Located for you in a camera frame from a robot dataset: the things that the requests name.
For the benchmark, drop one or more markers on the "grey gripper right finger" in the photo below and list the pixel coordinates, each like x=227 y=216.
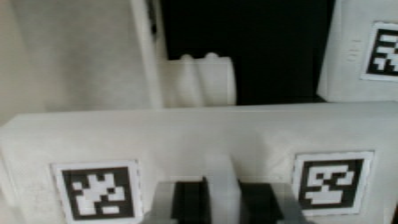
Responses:
x=268 y=206

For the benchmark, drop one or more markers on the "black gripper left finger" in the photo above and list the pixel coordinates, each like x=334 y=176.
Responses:
x=181 y=206

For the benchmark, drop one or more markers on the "white door panel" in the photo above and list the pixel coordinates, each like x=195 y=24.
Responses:
x=350 y=84
x=85 y=160

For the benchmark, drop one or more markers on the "white cabinet body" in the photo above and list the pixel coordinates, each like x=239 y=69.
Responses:
x=83 y=60

